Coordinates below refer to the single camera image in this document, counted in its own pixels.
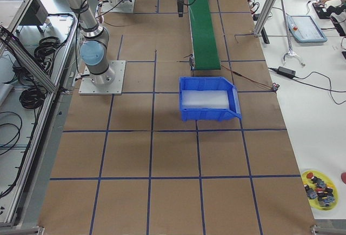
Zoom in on yellow plate of buttons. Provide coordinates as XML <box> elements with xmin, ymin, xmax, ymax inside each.
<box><xmin>301</xmin><ymin>170</ymin><xmax>338</xmax><ymax>211</ymax></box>

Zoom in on green conveyor belt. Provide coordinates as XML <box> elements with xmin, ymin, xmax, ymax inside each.
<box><xmin>188</xmin><ymin>0</ymin><xmax>221</xmax><ymax>70</ymax></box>

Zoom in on white foam pad destination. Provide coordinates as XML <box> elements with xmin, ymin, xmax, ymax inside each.
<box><xmin>181</xmin><ymin>90</ymin><xmax>229</xmax><ymax>109</ymax></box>

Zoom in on blue destination bin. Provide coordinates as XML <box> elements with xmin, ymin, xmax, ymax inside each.
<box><xmin>179</xmin><ymin>77</ymin><xmax>242</xmax><ymax>122</ymax></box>

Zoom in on silver reacher grabber tool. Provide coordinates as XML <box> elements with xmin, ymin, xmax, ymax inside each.
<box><xmin>279</xmin><ymin>0</ymin><xmax>306</xmax><ymax>67</ymax></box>

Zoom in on black power adapter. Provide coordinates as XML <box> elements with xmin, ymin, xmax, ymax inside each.
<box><xmin>277</xmin><ymin>66</ymin><xmax>296</xmax><ymax>79</ymax></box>

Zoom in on blue teach pendant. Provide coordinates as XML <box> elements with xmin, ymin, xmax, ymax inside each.
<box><xmin>287</xmin><ymin>15</ymin><xmax>328</xmax><ymax>43</ymax></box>

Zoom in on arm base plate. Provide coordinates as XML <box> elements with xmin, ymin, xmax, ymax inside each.
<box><xmin>78</xmin><ymin>61</ymin><xmax>126</xmax><ymax>95</ymax></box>
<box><xmin>101</xmin><ymin>0</ymin><xmax>135</xmax><ymax>14</ymax></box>

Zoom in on aluminium frame post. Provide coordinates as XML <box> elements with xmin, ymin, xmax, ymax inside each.
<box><xmin>253</xmin><ymin>0</ymin><xmax>276</xmax><ymax>37</ymax></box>

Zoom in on red black conveyor wires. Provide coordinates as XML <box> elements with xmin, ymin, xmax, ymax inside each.
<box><xmin>221</xmin><ymin>66</ymin><xmax>279</xmax><ymax>92</ymax></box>

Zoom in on black cable bundle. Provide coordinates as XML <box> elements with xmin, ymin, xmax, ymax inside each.
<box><xmin>19</xmin><ymin>85</ymin><xmax>45</xmax><ymax>110</ymax></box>

